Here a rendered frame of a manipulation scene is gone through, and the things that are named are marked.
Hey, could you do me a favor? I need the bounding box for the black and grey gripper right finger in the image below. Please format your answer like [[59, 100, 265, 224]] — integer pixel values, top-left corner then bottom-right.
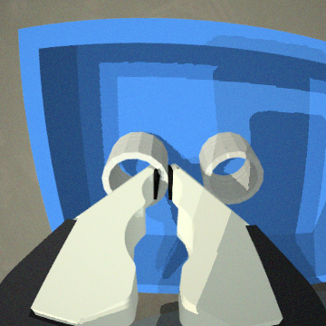
[[168, 164, 326, 326]]

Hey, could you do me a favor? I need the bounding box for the blue shallow tray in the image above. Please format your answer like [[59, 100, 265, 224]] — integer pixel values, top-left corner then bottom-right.
[[18, 18, 326, 293]]

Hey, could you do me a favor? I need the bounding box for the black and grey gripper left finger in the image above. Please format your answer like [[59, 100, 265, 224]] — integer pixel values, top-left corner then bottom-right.
[[0, 165, 160, 326]]

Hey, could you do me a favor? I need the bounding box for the grey metal sleeve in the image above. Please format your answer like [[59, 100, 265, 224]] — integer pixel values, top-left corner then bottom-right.
[[199, 132, 264, 205], [101, 131, 168, 207]]

